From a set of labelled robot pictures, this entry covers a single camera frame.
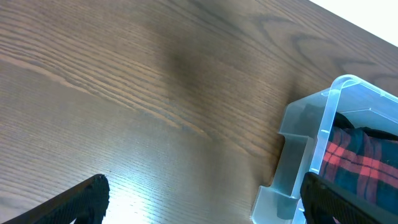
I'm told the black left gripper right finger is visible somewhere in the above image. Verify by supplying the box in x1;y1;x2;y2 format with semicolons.
300;172;397;224

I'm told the red navy plaid shirt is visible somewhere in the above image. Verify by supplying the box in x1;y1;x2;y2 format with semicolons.
318;127;397;214

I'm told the clear plastic storage bin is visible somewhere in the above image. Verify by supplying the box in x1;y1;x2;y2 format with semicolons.
251;75;397;224

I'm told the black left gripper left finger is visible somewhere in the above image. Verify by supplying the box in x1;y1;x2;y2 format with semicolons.
4;174;110;224

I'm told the black garment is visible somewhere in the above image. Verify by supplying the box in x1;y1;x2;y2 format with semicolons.
333;113;397;141

